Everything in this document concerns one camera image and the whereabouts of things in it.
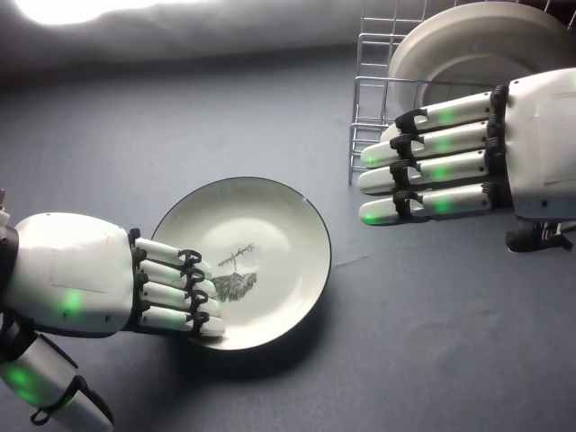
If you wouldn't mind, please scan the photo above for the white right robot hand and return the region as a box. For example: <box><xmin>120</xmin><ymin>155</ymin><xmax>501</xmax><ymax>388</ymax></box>
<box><xmin>356</xmin><ymin>67</ymin><xmax>576</xmax><ymax>254</ymax></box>

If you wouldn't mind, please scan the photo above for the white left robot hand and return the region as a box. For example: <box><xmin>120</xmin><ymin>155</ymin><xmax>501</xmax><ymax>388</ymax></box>
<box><xmin>0</xmin><ymin>211</ymin><xmax>227</xmax><ymax>428</ymax></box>

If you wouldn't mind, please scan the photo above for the white ginkgo print plate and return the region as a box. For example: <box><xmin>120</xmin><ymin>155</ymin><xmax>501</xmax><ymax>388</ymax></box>
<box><xmin>150</xmin><ymin>176</ymin><xmax>334</xmax><ymax>352</ymax></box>
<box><xmin>387</xmin><ymin>0</ymin><xmax>576</xmax><ymax>113</ymax></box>

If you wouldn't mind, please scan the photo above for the grey tablecloth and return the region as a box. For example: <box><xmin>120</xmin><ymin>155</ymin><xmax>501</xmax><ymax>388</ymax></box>
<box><xmin>0</xmin><ymin>0</ymin><xmax>576</xmax><ymax>432</ymax></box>

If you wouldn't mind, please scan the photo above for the silver wire dish rack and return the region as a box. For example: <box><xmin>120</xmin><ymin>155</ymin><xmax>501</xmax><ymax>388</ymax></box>
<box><xmin>348</xmin><ymin>0</ymin><xmax>576</xmax><ymax>185</ymax></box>

